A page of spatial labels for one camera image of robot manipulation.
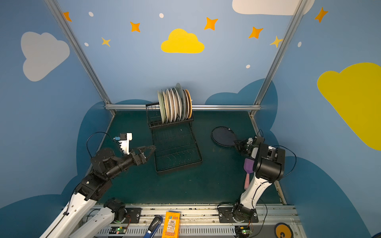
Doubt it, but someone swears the yellow woven wicker plate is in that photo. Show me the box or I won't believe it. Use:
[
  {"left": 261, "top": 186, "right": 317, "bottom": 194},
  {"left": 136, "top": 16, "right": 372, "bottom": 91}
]
[{"left": 185, "top": 89, "right": 192, "bottom": 119}]

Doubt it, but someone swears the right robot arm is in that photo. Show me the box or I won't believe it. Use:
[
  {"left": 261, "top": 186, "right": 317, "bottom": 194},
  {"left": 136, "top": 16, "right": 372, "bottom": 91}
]
[{"left": 232, "top": 136, "right": 285, "bottom": 223}]

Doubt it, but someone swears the black wire dish rack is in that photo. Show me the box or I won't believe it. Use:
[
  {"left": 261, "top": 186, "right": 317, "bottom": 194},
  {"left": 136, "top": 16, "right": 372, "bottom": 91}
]
[{"left": 145, "top": 102, "right": 202, "bottom": 174}]

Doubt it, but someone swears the yellow black tape roll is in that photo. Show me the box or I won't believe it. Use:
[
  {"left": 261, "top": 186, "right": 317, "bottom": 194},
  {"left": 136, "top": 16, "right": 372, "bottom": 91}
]
[{"left": 274, "top": 223, "right": 294, "bottom": 238}]

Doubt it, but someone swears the dark navy plate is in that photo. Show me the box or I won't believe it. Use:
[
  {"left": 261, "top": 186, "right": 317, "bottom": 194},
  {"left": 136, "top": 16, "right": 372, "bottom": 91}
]
[{"left": 211, "top": 127, "right": 238, "bottom": 147}]

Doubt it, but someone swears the white plate green lettered rim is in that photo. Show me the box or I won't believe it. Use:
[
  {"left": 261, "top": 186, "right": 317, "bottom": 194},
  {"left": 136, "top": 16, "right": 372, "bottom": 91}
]
[{"left": 172, "top": 88, "right": 182, "bottom": 121}]

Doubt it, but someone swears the purple pink spatula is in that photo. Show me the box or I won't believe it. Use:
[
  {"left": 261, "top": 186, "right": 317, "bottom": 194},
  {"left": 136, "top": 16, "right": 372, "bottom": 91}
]
[{"left": 244, "top": 158, "right": 255, "bottom": 190}]

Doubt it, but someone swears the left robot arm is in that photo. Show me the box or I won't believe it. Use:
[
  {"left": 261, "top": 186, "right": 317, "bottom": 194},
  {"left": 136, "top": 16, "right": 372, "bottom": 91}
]
[{"left": 41, "top": 145, "right": 156, "bottom": 238}]

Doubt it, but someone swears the orange yellow box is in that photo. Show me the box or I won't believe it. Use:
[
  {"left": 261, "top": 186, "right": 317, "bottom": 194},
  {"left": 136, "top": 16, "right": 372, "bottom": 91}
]
[{"left": 162, "top": 211, "right": 181, "bottom": 238}]

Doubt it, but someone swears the white plate orange sunburst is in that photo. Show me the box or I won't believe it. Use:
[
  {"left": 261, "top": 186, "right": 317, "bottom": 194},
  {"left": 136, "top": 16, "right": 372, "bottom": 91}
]
[{"left": 183, "top": 89, "right": 190, "bottom": 120}]

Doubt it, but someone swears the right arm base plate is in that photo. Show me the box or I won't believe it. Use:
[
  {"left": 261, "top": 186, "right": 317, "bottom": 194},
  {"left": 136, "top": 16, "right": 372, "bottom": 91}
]
[{"left": 217, "top": 207, "right": 259, "bottom": 223}]

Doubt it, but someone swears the pale green floral plate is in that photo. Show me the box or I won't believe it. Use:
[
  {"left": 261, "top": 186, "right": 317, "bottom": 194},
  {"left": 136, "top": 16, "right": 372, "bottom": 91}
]
[{"left": 157, "top": 90, "right": 166, "bottom": 124}]

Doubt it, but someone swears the cream floral plate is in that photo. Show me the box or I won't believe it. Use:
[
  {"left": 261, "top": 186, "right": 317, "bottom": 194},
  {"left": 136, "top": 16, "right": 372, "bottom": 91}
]
[{"left": 162, "top": 90, "right": 170, "bottom": 123}]

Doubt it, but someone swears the large plain green plate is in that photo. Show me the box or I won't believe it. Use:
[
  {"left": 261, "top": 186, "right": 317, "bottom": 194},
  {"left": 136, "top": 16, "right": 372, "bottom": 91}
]
[{"left": 175, "top": 83, "right": 186, "bottom": 121}]

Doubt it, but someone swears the blue black handled tool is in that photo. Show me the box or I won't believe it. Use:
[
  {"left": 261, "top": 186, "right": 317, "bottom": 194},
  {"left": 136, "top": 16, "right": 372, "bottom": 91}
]
[{"left": 144, "top": 215, "right": 163, "bottom": 238}]

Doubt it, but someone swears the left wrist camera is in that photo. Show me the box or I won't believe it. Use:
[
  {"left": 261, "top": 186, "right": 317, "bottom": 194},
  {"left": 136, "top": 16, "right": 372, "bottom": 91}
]
[{"left": 114, "top": 133, "right": 133, "bottom": 155}]

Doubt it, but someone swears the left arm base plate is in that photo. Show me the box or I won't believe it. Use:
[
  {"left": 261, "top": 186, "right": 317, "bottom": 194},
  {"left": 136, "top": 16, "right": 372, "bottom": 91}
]
[{"left": 123, "top": 207, "right": 142, "bottom": 224}]

